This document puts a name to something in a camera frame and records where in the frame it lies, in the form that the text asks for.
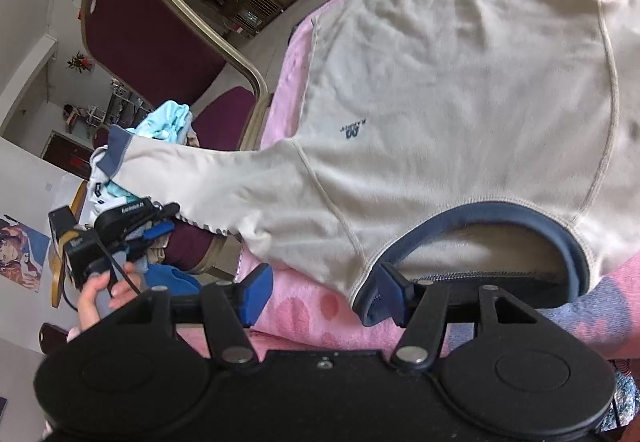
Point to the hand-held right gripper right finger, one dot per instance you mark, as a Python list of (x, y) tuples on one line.
[(392, 292)]

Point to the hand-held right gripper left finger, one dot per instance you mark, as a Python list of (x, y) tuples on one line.
[(255, 292)]

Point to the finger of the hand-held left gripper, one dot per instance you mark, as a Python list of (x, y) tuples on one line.
[(165, 212), (155, 233)]

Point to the beige sweatshirt with blue trim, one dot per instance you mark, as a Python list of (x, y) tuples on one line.
[(450, 97)]

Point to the person's left hand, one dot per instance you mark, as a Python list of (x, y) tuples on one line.
[(92, 307)]

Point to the white garment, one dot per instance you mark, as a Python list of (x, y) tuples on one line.
[(97, 182)]

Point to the pink printed towel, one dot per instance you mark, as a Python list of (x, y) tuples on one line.
[(320, 317)]

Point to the shoe rack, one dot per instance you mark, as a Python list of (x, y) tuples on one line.
[(120, 102)]

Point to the red flower decoration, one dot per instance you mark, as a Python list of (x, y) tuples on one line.
[(77, 62)]

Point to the blue patterned cloth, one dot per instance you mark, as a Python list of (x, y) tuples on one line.
[(625, 397)]

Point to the wall poster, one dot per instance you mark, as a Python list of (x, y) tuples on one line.
[(20, 247)]

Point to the maroon chair with gold frame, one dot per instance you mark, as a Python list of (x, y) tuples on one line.
[(145, 37)]

